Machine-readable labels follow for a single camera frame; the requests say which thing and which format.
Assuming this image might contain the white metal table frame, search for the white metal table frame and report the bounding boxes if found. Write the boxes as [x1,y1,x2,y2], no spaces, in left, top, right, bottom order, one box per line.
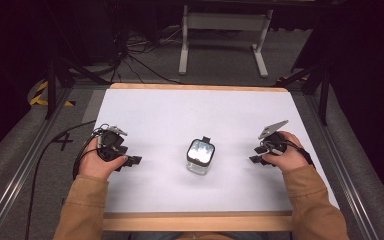
[178,4,274,79]

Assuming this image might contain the bundle of floor cables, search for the bundle of floor cables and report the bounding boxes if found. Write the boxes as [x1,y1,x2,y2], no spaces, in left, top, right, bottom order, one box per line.
[73,23,194,86]

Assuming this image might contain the black tripod stand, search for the black tripod stand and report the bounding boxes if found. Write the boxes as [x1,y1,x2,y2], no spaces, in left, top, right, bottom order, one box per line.
[273,19,334,127]
[41,0,112,120]

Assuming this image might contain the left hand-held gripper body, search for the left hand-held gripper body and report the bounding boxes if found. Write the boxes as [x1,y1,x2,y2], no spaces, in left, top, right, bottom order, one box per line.
[93,124,129,163]

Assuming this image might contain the person's right hand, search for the person's right hand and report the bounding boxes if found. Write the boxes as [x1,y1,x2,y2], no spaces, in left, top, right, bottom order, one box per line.
[261,130,310,173]

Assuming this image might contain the clear jar with black lid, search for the clear jar with black lid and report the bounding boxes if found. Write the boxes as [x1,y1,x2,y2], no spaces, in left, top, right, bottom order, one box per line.
[185,135,216,176]

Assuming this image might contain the aluminium floor rail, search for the aluminium floor rail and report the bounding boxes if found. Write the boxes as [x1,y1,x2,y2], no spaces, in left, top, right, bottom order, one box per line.
[0,87,75,240]
[305,94,382,240]

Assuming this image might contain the person's left hand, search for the person's left hand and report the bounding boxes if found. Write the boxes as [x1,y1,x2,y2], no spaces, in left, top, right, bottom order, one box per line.
[78,137,129,181]

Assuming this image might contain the yellow black hazard tape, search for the yellow black hazard tape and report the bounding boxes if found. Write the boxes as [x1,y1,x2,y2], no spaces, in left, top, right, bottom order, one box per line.
[29,80,76,108]

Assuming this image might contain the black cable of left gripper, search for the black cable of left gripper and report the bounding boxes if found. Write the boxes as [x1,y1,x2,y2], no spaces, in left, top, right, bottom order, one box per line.
[24,119,105,240]

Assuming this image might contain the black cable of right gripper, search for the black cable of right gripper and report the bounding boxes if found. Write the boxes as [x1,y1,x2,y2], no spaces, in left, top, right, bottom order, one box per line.
[261,138,316,170]

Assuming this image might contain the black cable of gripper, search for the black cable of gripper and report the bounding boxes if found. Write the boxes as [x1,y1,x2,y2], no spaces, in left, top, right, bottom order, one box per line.
[261,138,316,170]
[24,119,105,240]

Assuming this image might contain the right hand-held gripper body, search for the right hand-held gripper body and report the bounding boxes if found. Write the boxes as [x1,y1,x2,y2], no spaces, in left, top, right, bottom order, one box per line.
[253,119,290,156]

